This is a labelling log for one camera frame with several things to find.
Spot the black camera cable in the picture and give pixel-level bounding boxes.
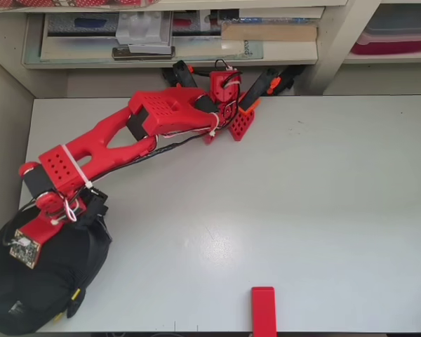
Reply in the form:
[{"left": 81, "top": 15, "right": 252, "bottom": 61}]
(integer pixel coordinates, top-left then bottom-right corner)
[{"left": 1, "top": 135, "right": 206, "bottom": 246}]

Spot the white shelf unit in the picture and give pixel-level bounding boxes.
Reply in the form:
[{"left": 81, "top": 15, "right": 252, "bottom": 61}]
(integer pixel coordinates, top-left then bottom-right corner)
[{"left": 0, "top": 0, "right": 421, "bottom": 99}]

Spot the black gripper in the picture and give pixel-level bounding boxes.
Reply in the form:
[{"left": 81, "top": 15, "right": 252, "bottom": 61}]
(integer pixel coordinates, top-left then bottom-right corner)
[{"left": 75, "top": 187, "right": 109, "bottom": 229}]

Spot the magenta plastic storage box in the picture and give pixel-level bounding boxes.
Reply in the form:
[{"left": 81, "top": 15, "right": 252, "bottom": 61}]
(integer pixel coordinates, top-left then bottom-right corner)
[{"left": 350, "top": 13, "right": 421, "bottom": 57}]

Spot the red mount camera circuit board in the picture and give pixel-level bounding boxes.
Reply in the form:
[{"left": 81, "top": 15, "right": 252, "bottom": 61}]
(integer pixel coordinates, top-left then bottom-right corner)
[{"left": 9, "top": 209, "right": 63, "bottom": 270}]

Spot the clear bag with pink boxes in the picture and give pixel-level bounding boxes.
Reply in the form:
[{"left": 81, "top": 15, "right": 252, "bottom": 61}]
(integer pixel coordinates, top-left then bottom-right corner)
[{"left": 0, "top": 0, "right": 159, "bottom": 10}]

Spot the red rectangular block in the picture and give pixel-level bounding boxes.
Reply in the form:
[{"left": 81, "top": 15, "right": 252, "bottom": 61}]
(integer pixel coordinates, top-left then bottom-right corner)
[{"left": 251, "top": 286, "right": 279, "bottom": 334}]

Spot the pale green flat board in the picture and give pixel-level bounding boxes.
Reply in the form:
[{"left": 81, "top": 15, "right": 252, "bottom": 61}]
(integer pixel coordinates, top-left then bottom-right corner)
[{"left": 22, "top": 13, "right": 319, "bottom": 66}]

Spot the black flat pen box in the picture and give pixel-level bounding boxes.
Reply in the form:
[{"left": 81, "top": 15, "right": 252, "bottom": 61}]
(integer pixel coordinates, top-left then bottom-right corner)
[
  {"left": 47, "top": 12, "right": 120, "bottom": 37},
  {"left": 171, "top": 9, "right": 222, "bottom": 36}
]

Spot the red robot arm base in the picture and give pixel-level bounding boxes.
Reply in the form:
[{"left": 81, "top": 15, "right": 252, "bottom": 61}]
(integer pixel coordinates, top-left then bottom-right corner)
[{"left": 203, "top": 69, "right": 259, "bottom": 145}]

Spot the brown cardboard strip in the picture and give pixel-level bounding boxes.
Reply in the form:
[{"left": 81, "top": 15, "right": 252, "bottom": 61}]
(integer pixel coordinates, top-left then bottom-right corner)
[{"left": 220, "top": 20, "right": 320, "bottom": 41}]

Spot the black orange table clamp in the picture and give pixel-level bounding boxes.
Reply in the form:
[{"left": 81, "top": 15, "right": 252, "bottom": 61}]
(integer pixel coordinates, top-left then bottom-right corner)
[
  {"left": 238, "top": 65, "right": 307, "bottom": 113},
  {"left": 162, "top": 60, "right": 199, "bottom": 88}
]

